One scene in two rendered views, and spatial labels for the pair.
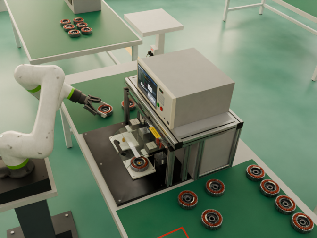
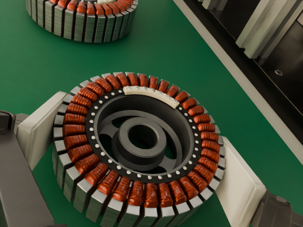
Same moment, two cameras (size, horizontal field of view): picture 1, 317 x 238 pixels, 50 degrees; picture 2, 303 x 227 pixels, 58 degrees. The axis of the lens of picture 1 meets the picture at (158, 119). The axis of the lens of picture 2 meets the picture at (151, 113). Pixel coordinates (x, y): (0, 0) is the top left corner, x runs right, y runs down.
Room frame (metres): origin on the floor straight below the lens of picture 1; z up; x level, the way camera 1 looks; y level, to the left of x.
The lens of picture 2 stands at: (1.98, 0.51, 0.92)
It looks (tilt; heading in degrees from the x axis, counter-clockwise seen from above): 45 degrees down; 259
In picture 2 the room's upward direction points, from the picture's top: 23 degrees clockwise
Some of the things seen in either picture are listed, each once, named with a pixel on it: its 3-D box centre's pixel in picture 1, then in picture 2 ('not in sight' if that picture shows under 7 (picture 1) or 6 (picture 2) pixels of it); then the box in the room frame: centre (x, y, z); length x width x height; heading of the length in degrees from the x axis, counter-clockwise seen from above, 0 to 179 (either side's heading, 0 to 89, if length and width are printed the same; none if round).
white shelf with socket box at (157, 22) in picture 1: (152, 46); not in sight; (2.60, 0.09, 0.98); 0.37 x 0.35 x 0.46; 29
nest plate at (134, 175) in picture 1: (139, 166); not in sight; (1.42, 0.10, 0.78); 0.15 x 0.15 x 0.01; 29
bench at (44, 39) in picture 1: (68, 43); not in sight; (3.70, 1.13, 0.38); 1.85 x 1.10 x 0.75; 29
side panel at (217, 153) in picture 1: (216, 153); not in sight; (1.44, -0.35, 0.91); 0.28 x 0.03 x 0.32; 119
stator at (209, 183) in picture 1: (214, 187); not in sight; (1.30, -0.35, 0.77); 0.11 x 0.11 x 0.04
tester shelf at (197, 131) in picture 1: (179, 101); not in sight; (1.68, -0.12, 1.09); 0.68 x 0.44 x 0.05; 29
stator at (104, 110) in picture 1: (105, 110); (140, 142); (1.96, 0.39, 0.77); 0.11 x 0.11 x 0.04
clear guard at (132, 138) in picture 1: (145, 141); not in sight; (1.37, 0.06, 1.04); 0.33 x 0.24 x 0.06; 119
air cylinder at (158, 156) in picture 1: (160, 157); not in sight; (1.49, -0.03, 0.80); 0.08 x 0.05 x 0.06; 29
